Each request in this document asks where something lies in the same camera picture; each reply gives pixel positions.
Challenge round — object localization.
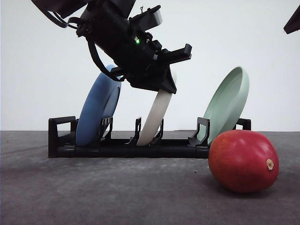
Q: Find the white plate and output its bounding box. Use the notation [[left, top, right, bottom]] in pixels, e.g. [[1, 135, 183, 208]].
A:
[[137, 91, 172, 146]]

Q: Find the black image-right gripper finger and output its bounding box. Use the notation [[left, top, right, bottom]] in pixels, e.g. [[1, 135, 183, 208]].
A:
[[283, 4, 300, 34]]

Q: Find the green plate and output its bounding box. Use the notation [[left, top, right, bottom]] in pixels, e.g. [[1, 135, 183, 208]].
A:
[[198, 67, 250, 144]]

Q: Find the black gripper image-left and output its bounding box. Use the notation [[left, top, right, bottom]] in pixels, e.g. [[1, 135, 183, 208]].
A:
[[76, 5, 192, 94]]

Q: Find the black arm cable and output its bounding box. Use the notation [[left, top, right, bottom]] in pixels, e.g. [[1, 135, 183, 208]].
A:
[[36, 5, 124, 82]]

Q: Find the blue plate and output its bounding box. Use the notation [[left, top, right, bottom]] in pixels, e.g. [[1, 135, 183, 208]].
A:
[[76, 72, 122, 147]]

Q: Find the red pomegranate fruit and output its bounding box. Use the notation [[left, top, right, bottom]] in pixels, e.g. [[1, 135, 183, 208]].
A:
[[208, 130, 279, 194]]

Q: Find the black plastic dish rack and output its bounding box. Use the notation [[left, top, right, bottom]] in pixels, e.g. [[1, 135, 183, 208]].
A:
[[48, 116, 252, 159]]

